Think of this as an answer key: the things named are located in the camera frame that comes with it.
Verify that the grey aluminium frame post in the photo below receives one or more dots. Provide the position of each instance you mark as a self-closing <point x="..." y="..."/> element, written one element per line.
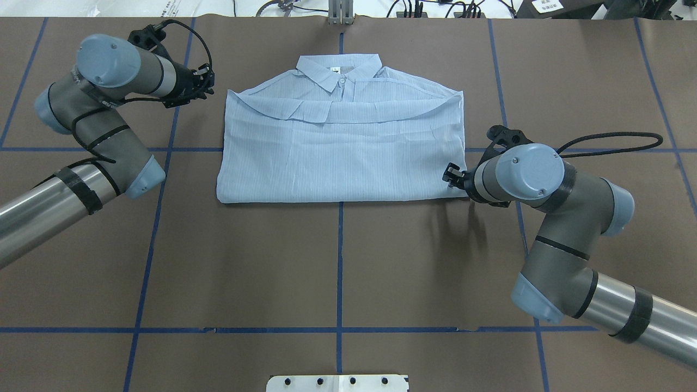
<point x="340" y="12"/>

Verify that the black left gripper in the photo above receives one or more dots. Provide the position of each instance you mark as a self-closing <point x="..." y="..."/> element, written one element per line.
<point x="183" y="86"/>

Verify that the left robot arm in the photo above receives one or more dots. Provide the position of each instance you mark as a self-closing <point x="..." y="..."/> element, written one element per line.
<point x="109" y="72"/>

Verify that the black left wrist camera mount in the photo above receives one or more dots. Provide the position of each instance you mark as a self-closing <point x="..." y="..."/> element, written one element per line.
<point x="150" y="39"/>

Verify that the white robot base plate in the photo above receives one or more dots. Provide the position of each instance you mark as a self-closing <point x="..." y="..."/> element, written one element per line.
<point x="360" y="382"/>

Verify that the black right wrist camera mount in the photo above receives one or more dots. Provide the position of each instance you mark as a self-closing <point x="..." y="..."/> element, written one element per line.
<point x="503" y="139"/>

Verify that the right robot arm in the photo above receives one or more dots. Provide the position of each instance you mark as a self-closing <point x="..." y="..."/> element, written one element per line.
<point x="556" y="281"/>

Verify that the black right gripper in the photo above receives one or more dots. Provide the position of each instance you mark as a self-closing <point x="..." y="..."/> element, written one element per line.
<point x="470" y="181"/>

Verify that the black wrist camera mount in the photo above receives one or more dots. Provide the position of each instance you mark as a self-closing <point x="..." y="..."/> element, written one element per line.
<point x="150" y="39"/>
<point x="503" y="139"/>

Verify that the light blue button-up shirt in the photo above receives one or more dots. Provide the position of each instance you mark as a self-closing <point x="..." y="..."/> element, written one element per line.
<point x="341" y="128"/>

